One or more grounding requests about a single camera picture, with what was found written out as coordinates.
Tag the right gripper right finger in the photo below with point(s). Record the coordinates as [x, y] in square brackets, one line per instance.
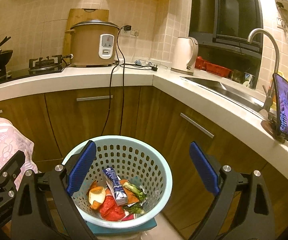
[241, 208]

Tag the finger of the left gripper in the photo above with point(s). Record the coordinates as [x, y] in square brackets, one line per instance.
[12, 168]

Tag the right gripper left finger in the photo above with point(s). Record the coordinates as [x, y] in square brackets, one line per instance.
[31, 217]

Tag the red plastic bag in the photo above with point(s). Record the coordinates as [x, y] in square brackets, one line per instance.
[110, 211]

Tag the orange peel large piece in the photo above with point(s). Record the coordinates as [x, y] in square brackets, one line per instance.
[96, 195]

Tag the blue white milk carton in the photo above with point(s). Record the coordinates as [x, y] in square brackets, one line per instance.
[115, 186]

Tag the orange snack packet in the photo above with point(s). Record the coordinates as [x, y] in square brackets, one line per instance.
[131, 190]

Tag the green bok choy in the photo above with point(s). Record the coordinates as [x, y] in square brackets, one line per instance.
[137, 208]

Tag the dark kitchen window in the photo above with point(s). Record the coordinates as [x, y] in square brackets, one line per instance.
[221, 28]

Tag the wooden lower cabinets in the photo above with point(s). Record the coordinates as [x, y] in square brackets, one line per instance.
[57, 122]

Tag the light blue perforated basket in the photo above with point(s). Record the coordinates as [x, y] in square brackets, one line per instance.
[135, 161]

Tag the black gas stove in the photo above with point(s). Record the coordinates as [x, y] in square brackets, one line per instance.
[40, 66]

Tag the chrome sink faucet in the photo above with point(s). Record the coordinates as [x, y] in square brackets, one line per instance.
[269, 65]

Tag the steel sink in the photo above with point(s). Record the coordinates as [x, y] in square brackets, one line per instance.
[247, 102]

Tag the smartphone on stand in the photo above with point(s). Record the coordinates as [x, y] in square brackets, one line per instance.
[281, 91]

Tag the brown rice cooker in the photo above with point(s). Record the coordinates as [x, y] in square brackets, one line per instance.
[93, 43]

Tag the wooden cutting board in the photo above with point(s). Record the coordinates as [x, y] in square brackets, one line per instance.
[80, 15]

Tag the red dish rack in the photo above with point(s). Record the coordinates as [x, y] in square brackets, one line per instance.
[212, 68]

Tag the white electric kettle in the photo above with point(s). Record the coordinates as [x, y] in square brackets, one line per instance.
[185, 55]

